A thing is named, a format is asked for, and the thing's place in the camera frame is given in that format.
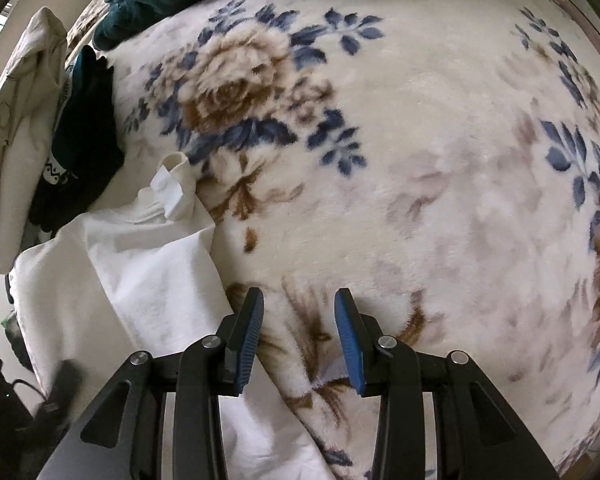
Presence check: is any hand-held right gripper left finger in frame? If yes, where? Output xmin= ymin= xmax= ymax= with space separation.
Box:
xmin=37 ymin=287 xmax=265 ymax=480

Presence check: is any cream folded garment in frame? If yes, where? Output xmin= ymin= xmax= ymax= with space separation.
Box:
xmin=0 ymin=125 xmax=56 ymax=277

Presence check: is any black folded garment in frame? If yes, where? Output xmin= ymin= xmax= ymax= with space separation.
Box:
xmin=27 ymin=45 xmax=126 ymax=237

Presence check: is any beige folded garment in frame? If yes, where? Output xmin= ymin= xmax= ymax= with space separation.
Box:
xmin=0 ymin=6 xmax=69 ymax=256

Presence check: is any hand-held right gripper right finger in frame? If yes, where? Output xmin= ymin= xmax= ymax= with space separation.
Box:
xmin=334 ymin=288 xmax=561 ymax=480

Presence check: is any floral bed blanket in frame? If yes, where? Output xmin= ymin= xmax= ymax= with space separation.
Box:
xmin=65 ymin=0 xmax=600 ymax=480

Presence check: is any white t-shirt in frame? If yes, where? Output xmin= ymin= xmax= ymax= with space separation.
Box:
xmin=7 ymin=152 xmax=381 ymax=480

